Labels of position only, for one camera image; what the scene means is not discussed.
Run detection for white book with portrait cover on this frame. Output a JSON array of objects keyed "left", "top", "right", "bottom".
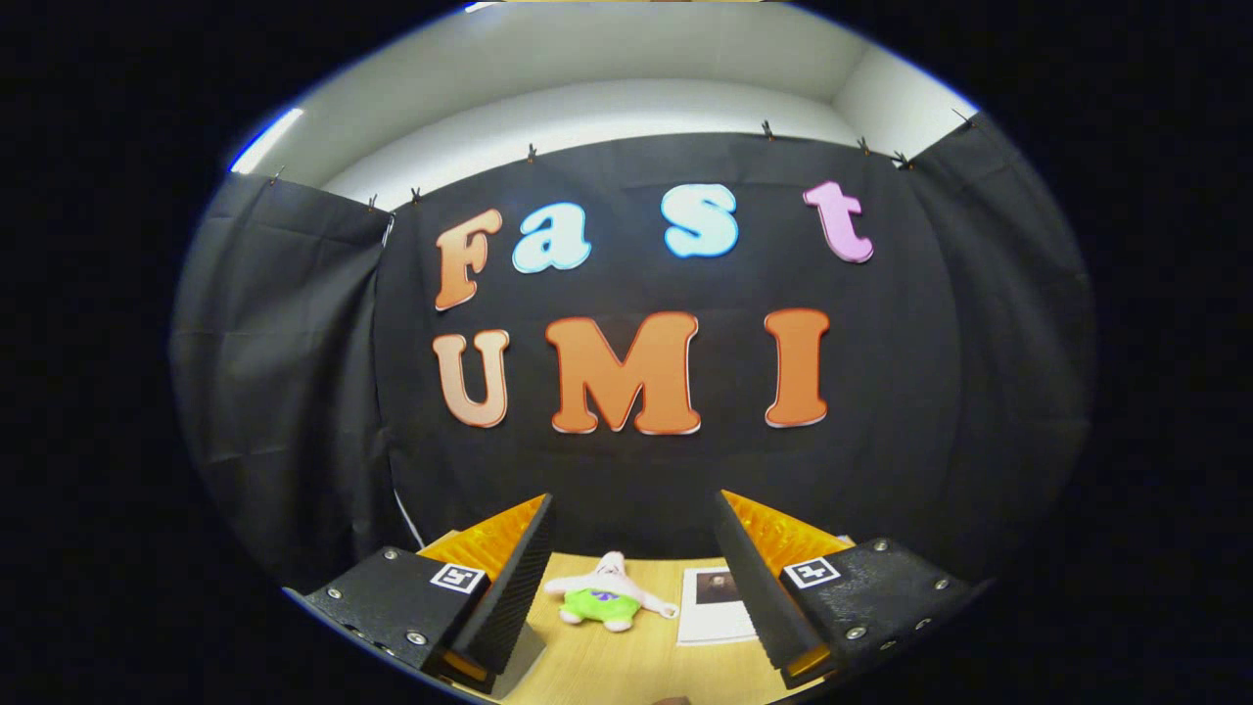
[{"left": 676, "top": 566, "right": 760, "bottom": 647}]

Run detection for pink plush toy green shorts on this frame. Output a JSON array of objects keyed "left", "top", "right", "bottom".
[{"left": 544, "top": 550, "right": 680, "bottom": 634}]

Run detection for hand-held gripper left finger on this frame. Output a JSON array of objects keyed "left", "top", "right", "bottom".
[{"left": 282, "top": 493, "right": 557, "bottom": 698}]

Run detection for long ceiling light strip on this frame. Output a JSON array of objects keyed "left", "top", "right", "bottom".
[{"left": 228, "top": 106, "right": 306, "bottom": 175}]

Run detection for thin white cable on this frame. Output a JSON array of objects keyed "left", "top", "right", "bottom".
[{"left": 384, "top": 211, "right": 428, "bottom": 551}]

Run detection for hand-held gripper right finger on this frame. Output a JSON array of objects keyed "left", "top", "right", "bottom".
[{"left": 712, "top": 490, "right": 995, "bottom": 691}]

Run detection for black backdrop cloth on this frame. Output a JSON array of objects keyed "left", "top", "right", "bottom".
[{"left": 168, "top": 113, "right": 1097, "bottom": 593}]

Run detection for row of black cloth clips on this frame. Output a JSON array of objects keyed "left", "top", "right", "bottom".
[{"left": 266, "top": 110, "right": 980, "bottom": 212}]

